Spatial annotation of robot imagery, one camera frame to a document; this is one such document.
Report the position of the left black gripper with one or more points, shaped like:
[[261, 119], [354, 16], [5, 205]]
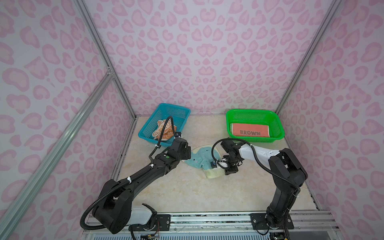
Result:
[[188, 154]]

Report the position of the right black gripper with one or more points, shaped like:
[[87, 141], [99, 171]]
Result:
[[230, 171]]

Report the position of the teal yellow hippo towel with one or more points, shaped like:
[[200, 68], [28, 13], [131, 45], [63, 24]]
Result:
[[201, 158]]

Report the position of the pink orange towel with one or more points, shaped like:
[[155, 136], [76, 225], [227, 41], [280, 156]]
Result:
[[249, 130]]

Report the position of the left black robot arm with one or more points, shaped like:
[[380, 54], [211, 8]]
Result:
[[113, 209]]

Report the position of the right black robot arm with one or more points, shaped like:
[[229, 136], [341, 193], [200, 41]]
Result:
[[288, 175]]

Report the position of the orange patterned towel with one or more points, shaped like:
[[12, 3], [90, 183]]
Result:
[[168, 132]]

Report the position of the teal plastic basket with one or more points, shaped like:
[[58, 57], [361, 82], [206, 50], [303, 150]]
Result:
[[163, 111]]

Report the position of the green plastic basket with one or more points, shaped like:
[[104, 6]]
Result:
[[259, 117]]

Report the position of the left diagonal aluminium strut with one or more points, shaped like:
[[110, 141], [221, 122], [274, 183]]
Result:
[[21, 204]]

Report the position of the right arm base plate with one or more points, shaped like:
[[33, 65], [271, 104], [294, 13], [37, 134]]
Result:
[[263, 222]]

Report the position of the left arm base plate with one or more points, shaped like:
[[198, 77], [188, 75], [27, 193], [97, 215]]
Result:
[[160, 222]]

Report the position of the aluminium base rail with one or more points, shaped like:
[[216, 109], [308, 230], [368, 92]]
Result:
[[309, 225]]

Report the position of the left corner aluminium post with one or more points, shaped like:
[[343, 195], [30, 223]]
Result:
[[91, 26]]

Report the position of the corner aluminium post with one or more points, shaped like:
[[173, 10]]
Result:
[[91, 26], [331, 13]]

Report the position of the right corner aluminium post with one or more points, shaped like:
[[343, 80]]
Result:
[[331, 13]]

